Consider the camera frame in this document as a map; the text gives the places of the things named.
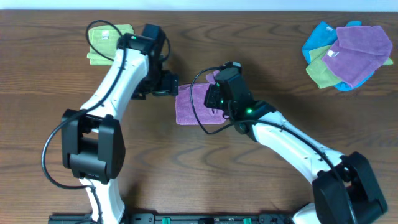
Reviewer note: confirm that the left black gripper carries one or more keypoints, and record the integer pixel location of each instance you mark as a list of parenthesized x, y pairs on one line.
[(170, 84)]

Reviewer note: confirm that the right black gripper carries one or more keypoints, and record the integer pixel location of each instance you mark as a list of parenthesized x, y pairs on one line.
[(210, 101)]

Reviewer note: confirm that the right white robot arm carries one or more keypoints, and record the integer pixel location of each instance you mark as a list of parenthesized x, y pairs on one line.
[(345, 189)]

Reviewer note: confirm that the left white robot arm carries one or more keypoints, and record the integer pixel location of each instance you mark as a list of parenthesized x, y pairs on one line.
[(92, 141)]

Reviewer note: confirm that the folded green cloth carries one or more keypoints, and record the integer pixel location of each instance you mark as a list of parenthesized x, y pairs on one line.
[(104, 39)]

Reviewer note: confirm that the green cloth on pile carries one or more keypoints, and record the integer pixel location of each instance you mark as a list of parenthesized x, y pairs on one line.
[(349, 64)]

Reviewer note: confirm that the blue cloth on pile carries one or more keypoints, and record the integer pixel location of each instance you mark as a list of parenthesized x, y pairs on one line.
[(319, 41)]

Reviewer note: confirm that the purple cloth on pile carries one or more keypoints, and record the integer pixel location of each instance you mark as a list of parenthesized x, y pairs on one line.
[(362, 35)]

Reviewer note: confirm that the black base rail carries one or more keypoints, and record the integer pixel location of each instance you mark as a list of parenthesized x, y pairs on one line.
[(150, 218)]

